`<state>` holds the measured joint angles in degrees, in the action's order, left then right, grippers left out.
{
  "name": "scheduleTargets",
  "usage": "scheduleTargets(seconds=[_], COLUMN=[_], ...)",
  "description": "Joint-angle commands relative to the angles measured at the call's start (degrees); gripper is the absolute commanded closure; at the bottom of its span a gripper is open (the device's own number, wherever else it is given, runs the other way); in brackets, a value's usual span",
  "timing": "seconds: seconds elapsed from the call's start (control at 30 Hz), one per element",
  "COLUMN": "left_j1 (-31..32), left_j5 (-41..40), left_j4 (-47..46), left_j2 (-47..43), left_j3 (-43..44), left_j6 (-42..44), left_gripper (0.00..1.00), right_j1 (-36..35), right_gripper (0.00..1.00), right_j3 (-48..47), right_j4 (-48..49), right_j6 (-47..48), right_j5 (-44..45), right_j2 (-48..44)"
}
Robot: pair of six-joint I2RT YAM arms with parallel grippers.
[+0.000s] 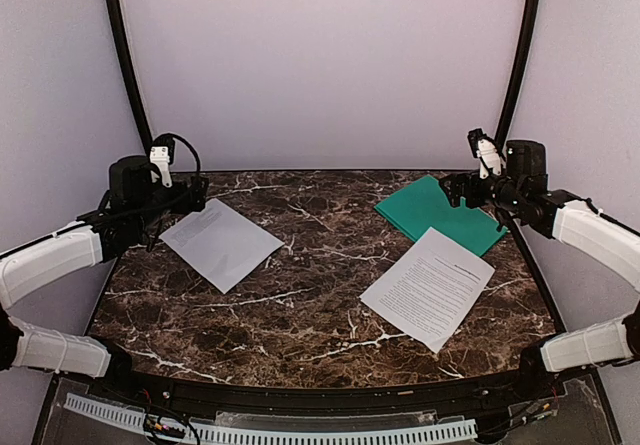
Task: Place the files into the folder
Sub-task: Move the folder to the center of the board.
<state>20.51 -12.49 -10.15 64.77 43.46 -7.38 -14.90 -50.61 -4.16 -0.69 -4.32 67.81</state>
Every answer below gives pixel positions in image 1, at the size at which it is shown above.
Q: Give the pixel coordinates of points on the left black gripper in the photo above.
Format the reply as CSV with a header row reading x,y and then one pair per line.
x,y
197,193

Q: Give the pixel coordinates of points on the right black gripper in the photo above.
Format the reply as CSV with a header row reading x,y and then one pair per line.
x,y
455,190

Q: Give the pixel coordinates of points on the green plastic folder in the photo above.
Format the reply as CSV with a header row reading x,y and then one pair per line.
x,y
422,205

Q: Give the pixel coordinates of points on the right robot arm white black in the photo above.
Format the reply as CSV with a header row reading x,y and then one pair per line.
x,y
513,180

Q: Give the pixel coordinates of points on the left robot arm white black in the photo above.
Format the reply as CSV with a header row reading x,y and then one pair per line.
x,y
141,193

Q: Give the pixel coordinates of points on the left white paper sheet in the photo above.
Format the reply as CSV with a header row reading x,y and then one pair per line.
x,y
220,244

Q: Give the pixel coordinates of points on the right printed paper sheet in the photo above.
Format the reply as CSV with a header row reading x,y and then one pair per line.
x,y
430,290

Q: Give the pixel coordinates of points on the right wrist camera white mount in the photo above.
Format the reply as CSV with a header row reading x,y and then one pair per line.
x,y
486,152

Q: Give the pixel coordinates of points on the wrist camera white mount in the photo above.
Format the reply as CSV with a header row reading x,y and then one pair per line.
x,y
486,152
161,156

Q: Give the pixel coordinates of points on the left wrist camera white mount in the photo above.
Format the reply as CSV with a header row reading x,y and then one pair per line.
x,y
161,156

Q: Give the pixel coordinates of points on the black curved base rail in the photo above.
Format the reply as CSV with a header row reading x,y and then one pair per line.
x,y
493,399

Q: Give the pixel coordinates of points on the right black frame post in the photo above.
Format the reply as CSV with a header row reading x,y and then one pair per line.
x,y
518,70

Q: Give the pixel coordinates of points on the black frame post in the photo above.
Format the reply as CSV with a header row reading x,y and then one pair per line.
x,y
128,74
518,70

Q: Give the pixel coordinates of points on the white slotted cable duct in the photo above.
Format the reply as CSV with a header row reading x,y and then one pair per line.
x,y
237,428

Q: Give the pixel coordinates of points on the left black frame post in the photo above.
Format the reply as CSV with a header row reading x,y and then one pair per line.
x,y
128,74

